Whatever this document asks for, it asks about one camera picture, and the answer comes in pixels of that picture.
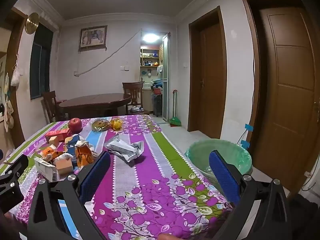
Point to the bright kitchen ceiling lamp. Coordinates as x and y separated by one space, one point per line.
150 38

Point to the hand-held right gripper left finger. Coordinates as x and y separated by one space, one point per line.
95 177

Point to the person's right hand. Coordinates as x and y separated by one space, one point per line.
170 237

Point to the kitchen shelf with dishes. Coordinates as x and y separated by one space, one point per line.
149 57

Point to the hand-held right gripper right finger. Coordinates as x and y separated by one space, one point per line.
223 176

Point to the bin with green liner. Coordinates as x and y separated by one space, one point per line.
232 150

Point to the round wooden dining table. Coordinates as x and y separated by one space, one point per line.
97 101

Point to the white hanging plastic bag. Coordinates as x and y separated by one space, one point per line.
15 77

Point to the stacked blue and red basins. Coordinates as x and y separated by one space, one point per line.
157 85

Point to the yellow wrapped fruit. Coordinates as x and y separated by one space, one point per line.
116 124

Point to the white wall switch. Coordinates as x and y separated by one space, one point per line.
124 68

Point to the hanging cloth bag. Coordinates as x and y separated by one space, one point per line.
9 116

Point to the person's dark clothing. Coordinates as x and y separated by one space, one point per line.
305 217

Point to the small cardboard box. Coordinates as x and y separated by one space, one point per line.
63 167
53 140

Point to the orange and white carton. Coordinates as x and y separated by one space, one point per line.
48 151

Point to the red box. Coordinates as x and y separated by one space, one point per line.
56 133

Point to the green broom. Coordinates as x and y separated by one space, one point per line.
175 121

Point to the orange white snack wrapper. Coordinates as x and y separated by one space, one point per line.
83 155

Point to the round gold wall clock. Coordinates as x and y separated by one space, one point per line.
32 23

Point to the clear plastic food bag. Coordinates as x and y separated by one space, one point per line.
100 125

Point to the blue and white carton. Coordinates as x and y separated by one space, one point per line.
71 146

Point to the wooden chair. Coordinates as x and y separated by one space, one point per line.
133 92
51 105

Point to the clothes on chair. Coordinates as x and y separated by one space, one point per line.
136 109

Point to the framed elephant picture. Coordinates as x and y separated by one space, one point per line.
93 38

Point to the black kitchen bin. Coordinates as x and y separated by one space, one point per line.
157 105

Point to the red apple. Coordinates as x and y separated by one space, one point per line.
75 125

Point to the dark window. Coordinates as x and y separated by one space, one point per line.
41 62

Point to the blue tape piece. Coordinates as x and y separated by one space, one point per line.
245 143
249 127

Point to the glass sliding door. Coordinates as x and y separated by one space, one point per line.
165 77

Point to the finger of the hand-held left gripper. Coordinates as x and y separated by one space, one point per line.
11 177

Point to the white box with barcode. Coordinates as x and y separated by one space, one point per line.
46 171

